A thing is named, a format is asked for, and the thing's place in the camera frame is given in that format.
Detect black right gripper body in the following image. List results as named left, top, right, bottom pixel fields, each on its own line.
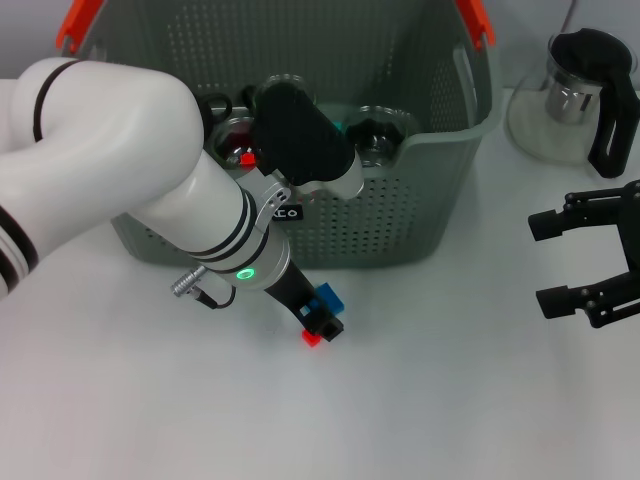
left=616, top=178, right=640, bottom=282

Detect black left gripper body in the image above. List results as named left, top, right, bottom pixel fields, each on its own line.
left=263, top=263, right=327, bottom=335

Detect glass teacup with black sleeve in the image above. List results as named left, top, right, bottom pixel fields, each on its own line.
left=347, top=104, right=421, bottom=170
left=241, top=73, right=319, bottom=104
left=212, top=117, right=260, bottom=170

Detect grey perforated storage basket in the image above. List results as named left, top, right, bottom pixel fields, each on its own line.
left=49, top=0, right=504, bottom=271

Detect blue toy brick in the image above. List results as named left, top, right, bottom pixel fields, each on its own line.
left=306, top=281, right=348, bottom=317

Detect black ceramic teapot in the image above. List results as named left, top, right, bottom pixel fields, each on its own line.
left=196, top=91, right=234, bottom=122

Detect glass pitcher with black handle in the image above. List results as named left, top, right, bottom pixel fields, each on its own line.
left=504, top=27, right=640, bottom=180

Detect left gripper connector cable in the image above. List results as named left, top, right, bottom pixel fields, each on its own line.
left=170, top=265, right=237, bottom=310

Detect orange basket handle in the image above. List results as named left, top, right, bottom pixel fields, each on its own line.
left=55, top=0, right=496, bottom=54

